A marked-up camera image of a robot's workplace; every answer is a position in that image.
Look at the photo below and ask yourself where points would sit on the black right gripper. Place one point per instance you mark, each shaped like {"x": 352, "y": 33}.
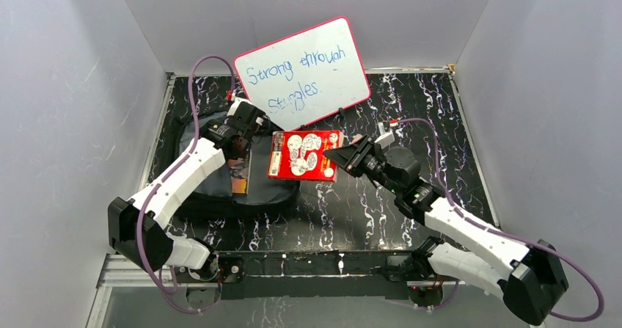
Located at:
{"x": 351, "y": 157}

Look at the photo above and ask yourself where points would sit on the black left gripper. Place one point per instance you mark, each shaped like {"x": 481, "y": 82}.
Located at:
{"x": 235, "y": 147}

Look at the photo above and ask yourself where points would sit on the red Treehouse book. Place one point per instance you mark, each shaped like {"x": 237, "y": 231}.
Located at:
{"x": 299, "y": 155}

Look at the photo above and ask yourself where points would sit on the black student backpack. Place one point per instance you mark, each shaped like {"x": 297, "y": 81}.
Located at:
{"x": 214, "y": 199}

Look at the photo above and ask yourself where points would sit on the blue Jane Eyre book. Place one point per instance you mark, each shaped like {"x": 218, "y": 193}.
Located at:
{"x": 240, "y": 172}

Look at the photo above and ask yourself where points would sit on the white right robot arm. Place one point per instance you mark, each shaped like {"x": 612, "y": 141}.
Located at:
{"x": 527, "y": 276}

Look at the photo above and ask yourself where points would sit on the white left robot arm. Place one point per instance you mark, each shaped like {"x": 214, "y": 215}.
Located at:
{"x": 136, "y": 226}

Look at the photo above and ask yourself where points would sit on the pink framed whiteboard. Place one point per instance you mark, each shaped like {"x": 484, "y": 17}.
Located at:
{"x": 305, "y": 77}

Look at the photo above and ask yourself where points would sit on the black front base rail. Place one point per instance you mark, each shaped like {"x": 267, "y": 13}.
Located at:
{"x": 388, "y": 274}

